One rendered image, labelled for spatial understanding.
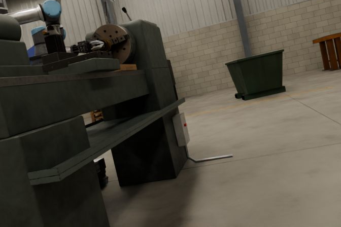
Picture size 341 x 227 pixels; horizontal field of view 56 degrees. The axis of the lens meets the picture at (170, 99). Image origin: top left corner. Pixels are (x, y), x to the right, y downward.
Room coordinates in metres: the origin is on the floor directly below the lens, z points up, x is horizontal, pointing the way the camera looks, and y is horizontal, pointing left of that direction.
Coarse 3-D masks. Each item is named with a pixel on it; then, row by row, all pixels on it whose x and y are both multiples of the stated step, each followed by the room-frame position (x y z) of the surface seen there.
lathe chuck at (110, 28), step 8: (112, 24) 2.32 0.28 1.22; (96, 32) 2.35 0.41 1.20; (104, 32) 2.33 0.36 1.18; (112, 32) 2.32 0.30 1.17; (120, 32) 2.30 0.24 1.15; (128, 32) 2.35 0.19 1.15; (128, 40) 2.29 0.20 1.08; (120, 48) 2.31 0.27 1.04; (128, 48) 2.30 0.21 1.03; (112, 56) 2.33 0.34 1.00; (120, 56) 2.31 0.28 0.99; (128, 56) 2.31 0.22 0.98
